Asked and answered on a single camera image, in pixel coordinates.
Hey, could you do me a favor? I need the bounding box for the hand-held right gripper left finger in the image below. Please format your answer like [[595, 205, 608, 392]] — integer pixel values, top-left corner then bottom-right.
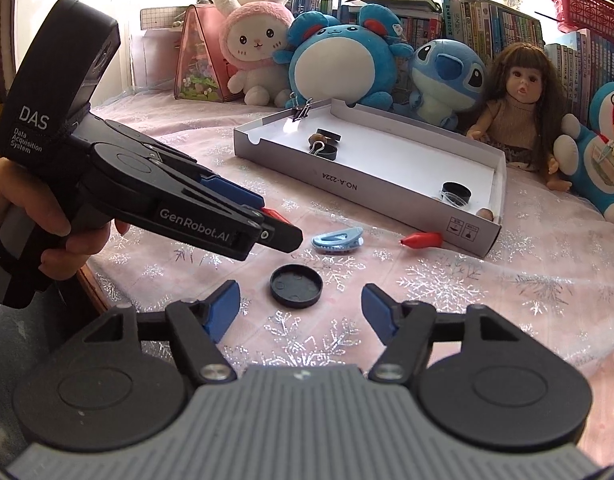
[[84, 280, 242, 386]]

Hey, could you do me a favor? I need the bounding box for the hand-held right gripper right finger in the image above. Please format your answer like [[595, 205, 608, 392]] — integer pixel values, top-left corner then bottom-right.
[[361, 282, 530, 386]]

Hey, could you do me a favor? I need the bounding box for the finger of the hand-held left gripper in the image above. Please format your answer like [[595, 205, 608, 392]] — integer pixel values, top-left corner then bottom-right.
[[259, 220, 304, 255], [104, 119, 266, 211]]

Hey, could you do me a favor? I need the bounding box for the light blue hair clip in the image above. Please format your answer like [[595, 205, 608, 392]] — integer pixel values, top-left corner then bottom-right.
[[311, 227, 364, 253]]

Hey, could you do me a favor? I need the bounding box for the red teardrop plastic piece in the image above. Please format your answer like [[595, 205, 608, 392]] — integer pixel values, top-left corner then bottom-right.
[[399, 231, 444, 250]]

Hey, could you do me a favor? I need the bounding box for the white cardboard box tray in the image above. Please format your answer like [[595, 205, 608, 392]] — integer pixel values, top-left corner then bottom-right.
[[233, 99, 508, 260]]

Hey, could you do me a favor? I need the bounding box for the person's left hand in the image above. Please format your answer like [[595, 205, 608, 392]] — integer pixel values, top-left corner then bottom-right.
[[0, 157, 130, 276]]

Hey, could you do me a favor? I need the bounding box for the black binder clip corner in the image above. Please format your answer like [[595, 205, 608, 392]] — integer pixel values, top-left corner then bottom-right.
[[286, 99, 314, 123]]

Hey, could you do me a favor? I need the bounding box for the pink snowflake tablecloth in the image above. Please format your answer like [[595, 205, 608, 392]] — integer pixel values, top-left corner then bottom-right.
[[84, 87, 614, 401]]

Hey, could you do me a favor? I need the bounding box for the white grid board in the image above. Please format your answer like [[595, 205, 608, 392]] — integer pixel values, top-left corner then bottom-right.
[[139, 6, 190, 31]]

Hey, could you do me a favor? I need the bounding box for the pink toy house box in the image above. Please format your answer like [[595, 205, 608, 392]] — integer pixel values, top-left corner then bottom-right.
[[173, 4, 234, 104]]

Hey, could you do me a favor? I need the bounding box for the pink rabbit plush toy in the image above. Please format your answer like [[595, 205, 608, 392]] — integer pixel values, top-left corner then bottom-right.
[[213, 0, 295, 107]]

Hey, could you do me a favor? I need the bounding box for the blue round mouse plush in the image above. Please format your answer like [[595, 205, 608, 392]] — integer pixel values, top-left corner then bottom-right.
[[272, 2, 413, 111]]

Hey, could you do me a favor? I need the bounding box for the blue alien plush toy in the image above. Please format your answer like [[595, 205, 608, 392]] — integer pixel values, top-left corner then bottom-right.
[[392, 39, 488, 131]]

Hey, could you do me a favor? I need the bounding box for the blue robot cat plush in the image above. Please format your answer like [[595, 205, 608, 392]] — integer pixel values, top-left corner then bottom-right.
[[552, 80, 614, 233]]

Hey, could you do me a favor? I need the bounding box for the brown-haired baby doll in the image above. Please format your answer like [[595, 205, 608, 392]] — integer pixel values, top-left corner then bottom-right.
[[466, 42, 573, 192]]

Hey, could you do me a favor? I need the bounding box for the row of upright books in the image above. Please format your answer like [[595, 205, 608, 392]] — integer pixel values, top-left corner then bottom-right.
[[289, 0, 614, 126]]

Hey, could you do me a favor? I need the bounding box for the red plastic basket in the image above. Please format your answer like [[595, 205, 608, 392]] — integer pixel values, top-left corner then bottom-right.
[[551, 0, 614, 36]]

